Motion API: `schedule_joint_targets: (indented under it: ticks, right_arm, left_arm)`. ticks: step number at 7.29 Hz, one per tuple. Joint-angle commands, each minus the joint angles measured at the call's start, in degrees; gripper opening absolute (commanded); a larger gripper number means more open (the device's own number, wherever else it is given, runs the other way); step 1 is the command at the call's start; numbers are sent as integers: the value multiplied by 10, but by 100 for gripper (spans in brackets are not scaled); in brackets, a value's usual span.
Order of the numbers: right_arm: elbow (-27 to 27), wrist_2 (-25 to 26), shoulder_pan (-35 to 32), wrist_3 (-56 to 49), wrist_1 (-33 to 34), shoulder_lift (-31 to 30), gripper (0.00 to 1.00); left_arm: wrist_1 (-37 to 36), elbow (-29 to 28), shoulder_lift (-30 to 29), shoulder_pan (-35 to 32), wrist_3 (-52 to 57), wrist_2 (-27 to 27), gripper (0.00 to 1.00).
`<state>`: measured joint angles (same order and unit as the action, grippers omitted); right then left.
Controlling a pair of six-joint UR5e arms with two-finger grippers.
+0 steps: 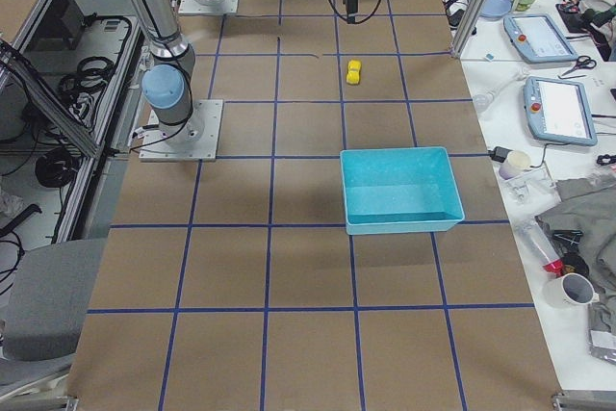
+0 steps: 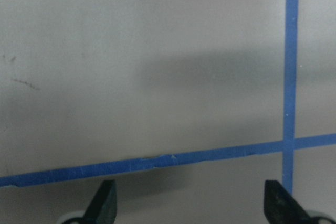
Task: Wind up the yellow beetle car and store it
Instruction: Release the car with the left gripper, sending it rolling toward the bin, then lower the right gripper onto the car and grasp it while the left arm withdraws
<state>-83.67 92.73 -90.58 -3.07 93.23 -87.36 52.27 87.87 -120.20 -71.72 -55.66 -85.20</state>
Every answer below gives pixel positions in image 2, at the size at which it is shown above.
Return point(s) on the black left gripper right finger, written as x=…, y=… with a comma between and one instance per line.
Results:
x=280, y=207

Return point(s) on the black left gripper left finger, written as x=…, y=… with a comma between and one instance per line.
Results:
x=103, y=207

